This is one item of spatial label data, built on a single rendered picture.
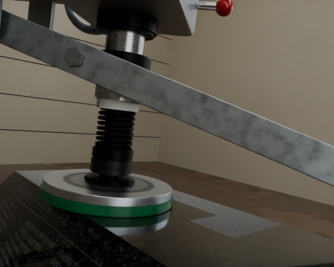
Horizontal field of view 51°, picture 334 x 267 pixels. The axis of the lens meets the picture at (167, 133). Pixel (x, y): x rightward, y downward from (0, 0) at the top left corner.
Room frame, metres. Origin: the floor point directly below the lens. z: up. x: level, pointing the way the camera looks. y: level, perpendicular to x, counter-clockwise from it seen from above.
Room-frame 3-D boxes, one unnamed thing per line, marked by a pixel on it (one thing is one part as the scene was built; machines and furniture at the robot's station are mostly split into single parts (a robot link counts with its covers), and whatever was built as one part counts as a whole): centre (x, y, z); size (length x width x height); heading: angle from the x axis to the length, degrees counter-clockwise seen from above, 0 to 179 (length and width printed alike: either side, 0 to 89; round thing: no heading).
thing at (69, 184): (0.58, 0.09, 0.84); 0.21 x 0.21 x 0.01
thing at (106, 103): (0.58, 0.09, 0.99); 0.07 x 0.07 x 0.04
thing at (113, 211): (0.58, 0.09, 0.84); 0.22 x 0.22 x 0.04
